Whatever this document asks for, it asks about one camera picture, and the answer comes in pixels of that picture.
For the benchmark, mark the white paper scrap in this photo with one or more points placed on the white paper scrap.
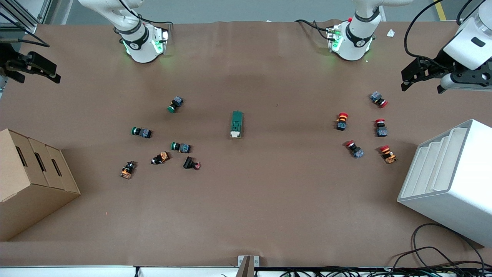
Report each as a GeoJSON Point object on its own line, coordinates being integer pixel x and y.
{"type": "Point", "coordinates": [391, 33]}

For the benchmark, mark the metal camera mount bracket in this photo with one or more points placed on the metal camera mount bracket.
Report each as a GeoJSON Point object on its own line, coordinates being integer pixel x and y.
{"type": "Point", "coordinates": [246, 267]}

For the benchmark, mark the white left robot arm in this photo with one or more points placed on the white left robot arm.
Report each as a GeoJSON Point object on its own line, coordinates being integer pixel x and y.
{"type": "Point", "coordinates": [355, 38]}

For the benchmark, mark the red mushroom button orange block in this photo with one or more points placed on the red mushroom button orange block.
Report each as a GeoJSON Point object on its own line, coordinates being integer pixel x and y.
{"type": "Point", "coordinates": [389, 157]}

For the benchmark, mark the green load switch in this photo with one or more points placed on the green load switch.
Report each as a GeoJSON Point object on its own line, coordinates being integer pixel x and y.
{"type": "Point", "coordinates": [237, 121]}

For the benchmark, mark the black selector orange block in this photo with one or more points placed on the black selector orange block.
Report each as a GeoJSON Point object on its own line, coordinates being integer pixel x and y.
{"type": "Point", "coordinates": [127, 171]}

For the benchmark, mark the white table edge rail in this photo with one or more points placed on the white table edge rail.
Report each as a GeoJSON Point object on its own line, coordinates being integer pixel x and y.
{"type": "Point", "coordinates": [77, 272]}

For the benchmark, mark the white slotted bin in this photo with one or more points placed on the white slotted bin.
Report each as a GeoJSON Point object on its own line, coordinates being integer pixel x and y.
{"type": "Point", "coordinates": [461, 184]}

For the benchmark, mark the black button orange block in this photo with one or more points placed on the black button orange block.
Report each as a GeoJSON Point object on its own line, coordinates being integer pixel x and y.
{"type": "Point", "coordinates": [163, 156]}

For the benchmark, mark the brown cardboard box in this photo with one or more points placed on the brown cardboard box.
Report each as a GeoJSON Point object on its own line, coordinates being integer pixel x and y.
{"type": "Point", "coordinates": [23, 200]}

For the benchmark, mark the green push button grey block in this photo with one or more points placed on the green push button grey block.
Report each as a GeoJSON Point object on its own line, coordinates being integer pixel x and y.
{"type": "Point", "coordinates": [184, 147]}
{"type": "Point", "coordinates": [145, 133]}
{"type": "Point", "coordinates": [177, 102]}

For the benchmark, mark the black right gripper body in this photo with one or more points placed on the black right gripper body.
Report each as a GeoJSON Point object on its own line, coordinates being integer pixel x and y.
{"type": "Point", "coordinates": [10, 57]}

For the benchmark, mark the brown table cover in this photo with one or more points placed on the brown table cover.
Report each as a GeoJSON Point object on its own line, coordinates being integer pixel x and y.
{"type": "Point", "coordinates": [269, 200]}

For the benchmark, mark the metal base box green light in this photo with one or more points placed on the metal base box green light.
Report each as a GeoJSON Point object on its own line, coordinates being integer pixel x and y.
{"type": "Point", "coordinates": [331, 38]}
{"type": "Point", "coordinates": [164, 38]}

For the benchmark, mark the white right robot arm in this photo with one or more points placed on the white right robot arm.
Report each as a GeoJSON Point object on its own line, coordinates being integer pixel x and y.
{"type": "Point", "coordinates": [140, 46]}

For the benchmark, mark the aluminium frame profile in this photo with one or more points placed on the aluminium frame profile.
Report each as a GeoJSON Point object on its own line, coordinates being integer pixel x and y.
{"type": "Point", "coordinates": [29, 27]}

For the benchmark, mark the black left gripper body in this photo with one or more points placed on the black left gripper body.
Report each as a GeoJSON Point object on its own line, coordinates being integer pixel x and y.
{"type": "Point", "coordinates": [436, 64]}

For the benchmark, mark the red push button grey block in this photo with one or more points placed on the red push button grey block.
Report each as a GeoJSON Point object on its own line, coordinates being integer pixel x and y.
{"type": "Point", "coordinates": [381, 132]}
{"type": "Point", "coordinates": [376, 96]}
{"type": "Point", "coordinates": [358, 153]}

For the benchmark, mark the black switch red cap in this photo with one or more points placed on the black switch red cap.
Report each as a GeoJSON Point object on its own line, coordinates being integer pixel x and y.
{"type": "Point", "coordinates": [188, 163]}

